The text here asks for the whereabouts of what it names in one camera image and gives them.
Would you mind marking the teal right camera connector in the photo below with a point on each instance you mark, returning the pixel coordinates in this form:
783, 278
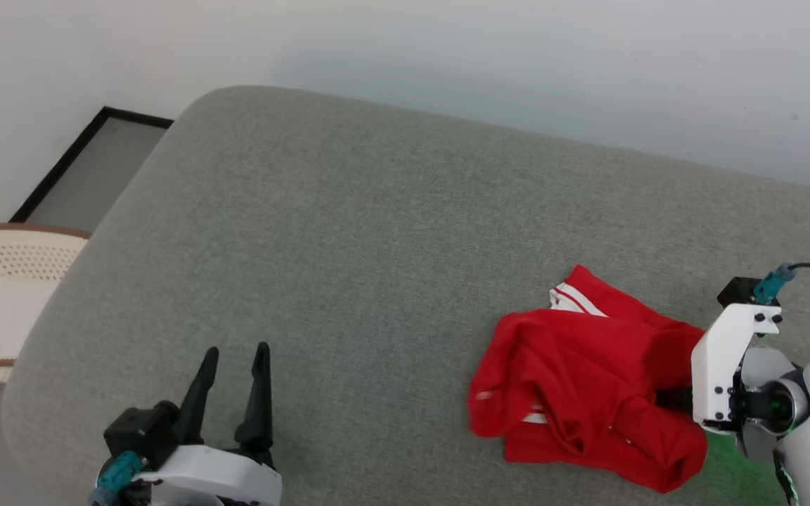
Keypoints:
770, 284

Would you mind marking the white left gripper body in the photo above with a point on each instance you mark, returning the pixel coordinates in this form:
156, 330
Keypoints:
222, 478

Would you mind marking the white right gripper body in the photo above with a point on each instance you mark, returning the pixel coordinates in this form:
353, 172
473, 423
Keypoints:
718, 365

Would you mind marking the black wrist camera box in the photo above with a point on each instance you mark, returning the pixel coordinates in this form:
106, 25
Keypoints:
739, 290
141, 429

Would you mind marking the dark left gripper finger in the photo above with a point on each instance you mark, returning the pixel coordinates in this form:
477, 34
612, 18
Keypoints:
259, 407
197, 400

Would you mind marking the teal left camera connector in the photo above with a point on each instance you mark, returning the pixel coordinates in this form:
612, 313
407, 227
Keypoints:
118, 474

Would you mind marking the cream perforated laundry basket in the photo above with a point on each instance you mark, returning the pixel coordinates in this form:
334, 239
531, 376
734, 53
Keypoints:
4, 295

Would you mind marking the black baseboard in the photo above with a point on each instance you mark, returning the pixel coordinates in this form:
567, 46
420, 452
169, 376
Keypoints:
138, 117

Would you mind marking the teal camera connector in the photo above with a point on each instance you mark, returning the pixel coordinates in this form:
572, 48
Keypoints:
770, 284
118, 474

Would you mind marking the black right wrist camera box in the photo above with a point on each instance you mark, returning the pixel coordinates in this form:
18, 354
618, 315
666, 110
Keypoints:
739, 290

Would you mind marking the grey fabric sofa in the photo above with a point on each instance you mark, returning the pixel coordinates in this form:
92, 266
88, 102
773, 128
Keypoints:
342, 246

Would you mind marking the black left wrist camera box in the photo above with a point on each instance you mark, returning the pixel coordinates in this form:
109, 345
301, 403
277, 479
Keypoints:
141, 429

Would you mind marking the red white jersey shirt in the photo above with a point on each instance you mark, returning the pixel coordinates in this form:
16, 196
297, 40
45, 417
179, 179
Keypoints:
588, 365

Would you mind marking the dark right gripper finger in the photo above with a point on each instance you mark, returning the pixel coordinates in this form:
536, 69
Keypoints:
678, 400

